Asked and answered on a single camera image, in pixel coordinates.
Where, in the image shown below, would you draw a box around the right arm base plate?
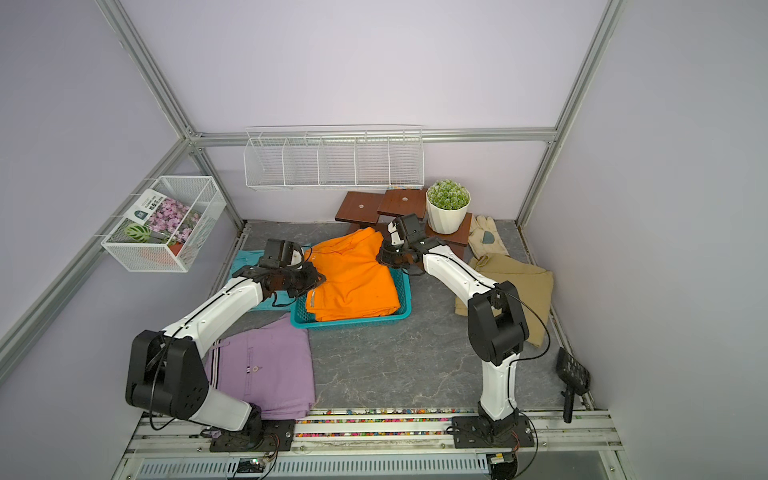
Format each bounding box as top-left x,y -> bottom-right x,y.
446,415 -> 535,450

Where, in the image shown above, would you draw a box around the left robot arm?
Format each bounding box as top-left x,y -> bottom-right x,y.
125,239 -> 326,442

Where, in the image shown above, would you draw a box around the orange pants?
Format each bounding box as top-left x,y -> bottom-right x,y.
305,228 -> 401,322

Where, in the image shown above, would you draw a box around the teal folded pants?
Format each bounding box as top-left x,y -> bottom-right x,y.
230,248 -> 301,312

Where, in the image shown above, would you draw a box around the white wire basket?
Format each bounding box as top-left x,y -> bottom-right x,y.
101,175 -> 226,273

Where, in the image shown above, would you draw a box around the black handheld controller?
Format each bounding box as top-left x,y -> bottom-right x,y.
555,347 -> 591,423

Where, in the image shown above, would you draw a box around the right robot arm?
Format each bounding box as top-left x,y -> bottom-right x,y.
377,214 -> 529,422

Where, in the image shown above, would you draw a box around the white pot green plant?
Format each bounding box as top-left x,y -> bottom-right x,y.
426,179 -> 471,235

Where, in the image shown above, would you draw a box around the teal plastic basket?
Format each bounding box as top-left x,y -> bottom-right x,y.
290,263 -> 413,330

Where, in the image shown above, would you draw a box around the beige glove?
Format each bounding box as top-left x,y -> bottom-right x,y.
468,215 -> 509,258

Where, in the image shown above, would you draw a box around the white wire wall shelf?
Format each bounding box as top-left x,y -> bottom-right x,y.
243,124 -> 425,190

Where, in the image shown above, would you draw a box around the purple pants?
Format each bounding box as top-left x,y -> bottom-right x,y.
204,314 -> 316,420

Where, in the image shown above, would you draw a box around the brown wooden tiered stand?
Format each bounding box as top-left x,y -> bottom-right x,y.
335,188 -> 472,259

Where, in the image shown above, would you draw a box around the khaki folded pants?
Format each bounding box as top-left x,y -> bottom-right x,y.
455,253 -> 554,347

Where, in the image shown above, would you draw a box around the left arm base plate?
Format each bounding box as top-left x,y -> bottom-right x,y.
209,420 -> 296,453

